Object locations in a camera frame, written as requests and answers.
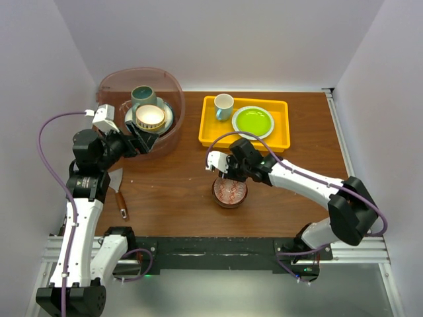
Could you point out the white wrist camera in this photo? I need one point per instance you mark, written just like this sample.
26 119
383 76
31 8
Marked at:
216 160
103 118

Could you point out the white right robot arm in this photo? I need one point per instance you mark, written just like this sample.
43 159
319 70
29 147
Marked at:
351 210

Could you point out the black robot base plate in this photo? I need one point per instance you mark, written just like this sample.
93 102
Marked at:
246 254

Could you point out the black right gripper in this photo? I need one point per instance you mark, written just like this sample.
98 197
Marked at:
230 159

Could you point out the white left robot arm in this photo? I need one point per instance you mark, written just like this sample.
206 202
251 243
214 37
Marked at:
78 284

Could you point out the teal glazed mug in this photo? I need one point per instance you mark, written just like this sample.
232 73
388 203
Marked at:
141 96

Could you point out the mint green divided dish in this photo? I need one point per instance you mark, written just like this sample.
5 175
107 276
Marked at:
160 104

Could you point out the red patterned ceramic bowl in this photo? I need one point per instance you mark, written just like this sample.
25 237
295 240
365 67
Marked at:
226 183

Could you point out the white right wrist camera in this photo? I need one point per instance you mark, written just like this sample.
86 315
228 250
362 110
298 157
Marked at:
216 160

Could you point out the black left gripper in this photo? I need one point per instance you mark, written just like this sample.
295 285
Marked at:
134 144

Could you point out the light blue ceramic mug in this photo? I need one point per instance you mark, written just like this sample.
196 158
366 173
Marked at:
223 107

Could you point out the wooden handled metal scraper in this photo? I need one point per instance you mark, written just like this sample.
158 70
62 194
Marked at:
115 183

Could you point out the white scalloped plate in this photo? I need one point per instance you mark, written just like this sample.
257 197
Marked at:
243 132

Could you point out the lime green small plate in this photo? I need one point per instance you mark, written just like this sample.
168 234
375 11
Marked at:
254 121

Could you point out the transparent pink plastic bin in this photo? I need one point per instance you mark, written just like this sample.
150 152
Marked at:
115 89

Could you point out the yellow plastic tray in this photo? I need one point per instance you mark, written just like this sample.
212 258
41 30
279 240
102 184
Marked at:
211 128

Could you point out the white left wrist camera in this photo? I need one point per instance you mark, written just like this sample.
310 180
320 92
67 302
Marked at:
103 118

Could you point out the yellow rimmed bowl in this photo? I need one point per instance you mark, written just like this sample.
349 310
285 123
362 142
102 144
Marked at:
157 130

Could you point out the aluminium frame rail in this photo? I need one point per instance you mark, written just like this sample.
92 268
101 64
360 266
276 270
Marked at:
371 250

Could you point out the beige black rimmed bowl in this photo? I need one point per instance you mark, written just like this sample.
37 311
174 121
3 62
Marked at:
229 197

